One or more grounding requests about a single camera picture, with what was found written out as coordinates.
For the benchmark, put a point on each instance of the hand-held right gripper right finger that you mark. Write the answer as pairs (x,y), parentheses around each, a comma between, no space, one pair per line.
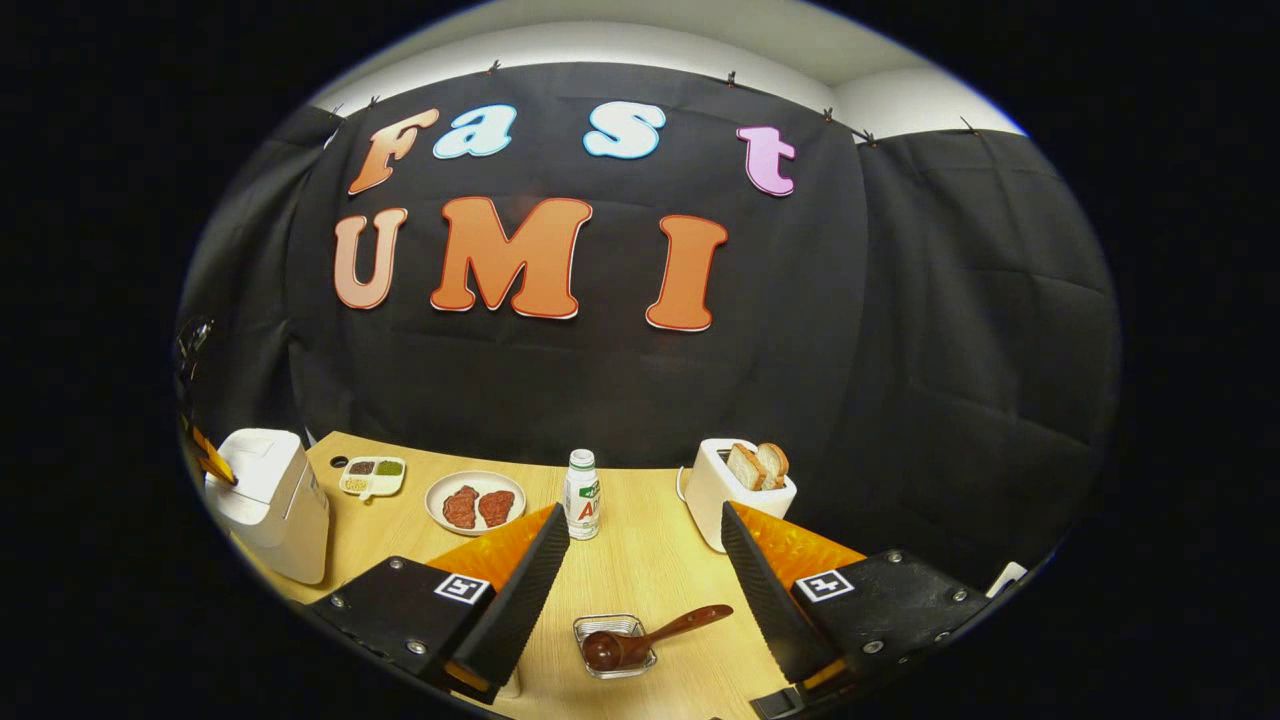
(765,600)

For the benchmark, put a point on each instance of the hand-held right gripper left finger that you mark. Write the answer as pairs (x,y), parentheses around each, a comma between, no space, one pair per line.
(520,600)

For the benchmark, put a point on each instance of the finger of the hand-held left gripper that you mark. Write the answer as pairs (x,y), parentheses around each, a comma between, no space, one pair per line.
(214,460)

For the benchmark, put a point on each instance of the white rice cooker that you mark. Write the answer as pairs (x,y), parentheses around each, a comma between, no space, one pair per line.
(270,500)

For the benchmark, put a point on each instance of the tray of rice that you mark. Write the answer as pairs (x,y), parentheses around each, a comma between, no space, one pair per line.
(510,685)

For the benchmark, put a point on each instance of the brown wooden spoon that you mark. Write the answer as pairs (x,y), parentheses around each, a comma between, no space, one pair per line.
(640,640)

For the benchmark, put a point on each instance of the red meat slice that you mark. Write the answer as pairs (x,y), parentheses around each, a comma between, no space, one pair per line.
(497,508)
(461,508)

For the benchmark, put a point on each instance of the white toaster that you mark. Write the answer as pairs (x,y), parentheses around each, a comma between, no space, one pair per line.
(735,510)

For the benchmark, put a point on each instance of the white round plate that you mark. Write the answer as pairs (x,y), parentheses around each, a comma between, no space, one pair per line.
(440,515)

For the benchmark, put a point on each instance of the white drink bottle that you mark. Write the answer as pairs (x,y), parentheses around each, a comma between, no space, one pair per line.
(582,500)

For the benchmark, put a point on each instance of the toast bread slice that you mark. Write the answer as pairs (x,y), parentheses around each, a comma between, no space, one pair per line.
(746,467)
(775,463)

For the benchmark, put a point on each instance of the white divided condiment dish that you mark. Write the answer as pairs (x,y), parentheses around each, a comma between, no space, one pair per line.
(372,478)

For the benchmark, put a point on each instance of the black backdrop cloth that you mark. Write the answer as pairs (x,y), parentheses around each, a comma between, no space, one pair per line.
(900,350)

